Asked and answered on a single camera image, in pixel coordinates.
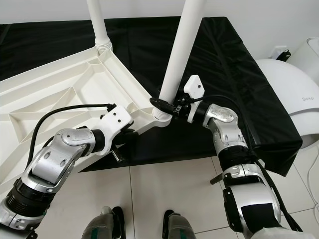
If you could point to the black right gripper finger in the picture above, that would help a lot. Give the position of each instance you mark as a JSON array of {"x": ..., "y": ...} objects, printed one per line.
[{"x": 162, "y": 103}]

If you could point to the white plastic table leg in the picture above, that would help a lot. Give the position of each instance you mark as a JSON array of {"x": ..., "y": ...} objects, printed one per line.
[
  {"x": 98, "y": 22},
  {"x": 182, "y": 50}
]

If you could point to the white plastic table top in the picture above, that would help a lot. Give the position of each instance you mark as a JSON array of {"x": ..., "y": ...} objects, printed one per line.
[{"x": 20, "y": 139}]

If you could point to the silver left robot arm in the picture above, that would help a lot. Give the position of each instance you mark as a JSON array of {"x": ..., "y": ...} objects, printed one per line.
[{"x": 52, "y": 159}]

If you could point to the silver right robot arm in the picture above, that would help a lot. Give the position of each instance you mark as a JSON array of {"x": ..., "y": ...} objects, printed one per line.
[{"x": 229, "y": 137}]

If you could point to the black tablecloth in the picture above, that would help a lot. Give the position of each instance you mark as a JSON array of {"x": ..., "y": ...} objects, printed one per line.
[{"x": 239, "y": 64}]

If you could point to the black metal table leg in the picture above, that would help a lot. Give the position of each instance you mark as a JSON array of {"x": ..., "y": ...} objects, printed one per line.
[{"x": 217, "y": 178}]

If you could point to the grey robot right leg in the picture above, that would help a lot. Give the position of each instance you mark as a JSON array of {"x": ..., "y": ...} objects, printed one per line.
[{"x": 179, "y": 229}]

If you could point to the black power plug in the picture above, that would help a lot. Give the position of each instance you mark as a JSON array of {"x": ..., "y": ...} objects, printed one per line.
[{"x": 284, "y": 55}]

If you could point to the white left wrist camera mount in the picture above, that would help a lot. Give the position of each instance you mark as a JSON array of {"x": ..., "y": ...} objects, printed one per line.
[{"x": 115, "y": 119}]

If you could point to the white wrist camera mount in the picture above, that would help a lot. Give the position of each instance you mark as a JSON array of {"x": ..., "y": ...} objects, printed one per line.
[
  {"x": 193, "y": 88},
  {"x": 115, "y": 119}
]

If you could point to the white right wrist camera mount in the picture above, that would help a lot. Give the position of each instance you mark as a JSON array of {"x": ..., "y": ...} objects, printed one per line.
[{"x": 193, "y": 88}]

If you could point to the white wall socket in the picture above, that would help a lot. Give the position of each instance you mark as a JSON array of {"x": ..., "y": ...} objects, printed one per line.
[{"x": 277, "y": 50}]

